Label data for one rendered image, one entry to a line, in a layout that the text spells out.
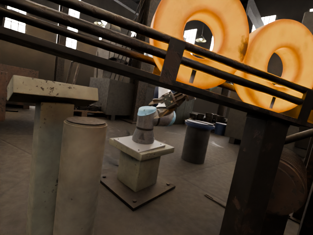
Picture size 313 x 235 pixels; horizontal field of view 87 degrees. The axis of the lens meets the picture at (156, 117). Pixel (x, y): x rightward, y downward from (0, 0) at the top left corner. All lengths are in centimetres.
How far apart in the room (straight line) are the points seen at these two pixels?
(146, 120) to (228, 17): 82
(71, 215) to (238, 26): 59
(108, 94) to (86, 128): 291
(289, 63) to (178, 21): 23
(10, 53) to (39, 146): 1135
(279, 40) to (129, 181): 102
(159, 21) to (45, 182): 62
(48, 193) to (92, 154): 28
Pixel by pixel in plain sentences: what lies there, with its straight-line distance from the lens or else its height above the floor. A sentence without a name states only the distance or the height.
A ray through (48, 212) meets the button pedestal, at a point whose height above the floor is 15.
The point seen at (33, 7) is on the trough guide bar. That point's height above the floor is 70.
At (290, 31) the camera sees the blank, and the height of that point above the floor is 76.
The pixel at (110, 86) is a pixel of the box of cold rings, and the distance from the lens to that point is 339.
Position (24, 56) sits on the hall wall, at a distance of 1200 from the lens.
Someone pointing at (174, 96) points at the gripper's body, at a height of 64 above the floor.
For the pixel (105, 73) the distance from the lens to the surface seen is 612.
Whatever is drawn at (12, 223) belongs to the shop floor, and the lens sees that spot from 103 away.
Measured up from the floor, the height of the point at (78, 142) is 47.
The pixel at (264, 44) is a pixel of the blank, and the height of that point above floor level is 73.
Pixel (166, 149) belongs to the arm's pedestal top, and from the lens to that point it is 109.
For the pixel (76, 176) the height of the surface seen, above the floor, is 37.
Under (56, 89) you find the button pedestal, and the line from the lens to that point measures 60.
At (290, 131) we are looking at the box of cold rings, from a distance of 324.
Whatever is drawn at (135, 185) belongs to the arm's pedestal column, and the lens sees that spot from 111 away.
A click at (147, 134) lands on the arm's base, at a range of 106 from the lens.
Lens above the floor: 62
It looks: 7 degrees down
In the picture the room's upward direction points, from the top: 9 degrees clockwise
